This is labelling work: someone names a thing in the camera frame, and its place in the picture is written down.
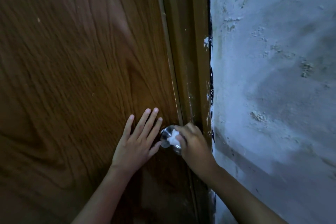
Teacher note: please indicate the silver round door knob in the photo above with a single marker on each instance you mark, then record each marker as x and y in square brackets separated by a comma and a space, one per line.
[168, 137]

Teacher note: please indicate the person's left forearm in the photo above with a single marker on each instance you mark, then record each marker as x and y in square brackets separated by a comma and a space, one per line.
[98, 196]

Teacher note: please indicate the person's right forearm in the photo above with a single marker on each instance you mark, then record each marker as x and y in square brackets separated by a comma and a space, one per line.
[242, 196]

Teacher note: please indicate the brown wooden door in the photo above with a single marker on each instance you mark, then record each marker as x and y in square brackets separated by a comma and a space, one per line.
[84, 79]

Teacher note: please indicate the person's right hand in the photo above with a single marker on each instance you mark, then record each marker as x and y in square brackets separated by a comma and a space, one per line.
[195, 147]

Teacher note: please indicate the person's left middle finger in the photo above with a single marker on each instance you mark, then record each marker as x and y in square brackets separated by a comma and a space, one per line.
[150, 122]

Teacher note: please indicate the brown wooden door frame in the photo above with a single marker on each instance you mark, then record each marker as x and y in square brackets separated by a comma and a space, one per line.
[193, 74]

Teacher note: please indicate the person's left little finger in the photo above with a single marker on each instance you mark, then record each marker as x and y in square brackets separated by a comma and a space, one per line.
[128, 126]

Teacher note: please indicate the person's left thumb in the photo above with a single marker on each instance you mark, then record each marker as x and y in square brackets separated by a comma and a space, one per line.
[155, 148]

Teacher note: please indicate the person's left hand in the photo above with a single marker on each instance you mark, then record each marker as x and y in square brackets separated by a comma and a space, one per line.
[132, 150]

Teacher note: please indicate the white cleaning cloth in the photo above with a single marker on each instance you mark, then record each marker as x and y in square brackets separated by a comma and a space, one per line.
[173, 137]

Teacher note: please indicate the person's right fingers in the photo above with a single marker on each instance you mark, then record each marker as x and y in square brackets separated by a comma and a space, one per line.
[182, 137]

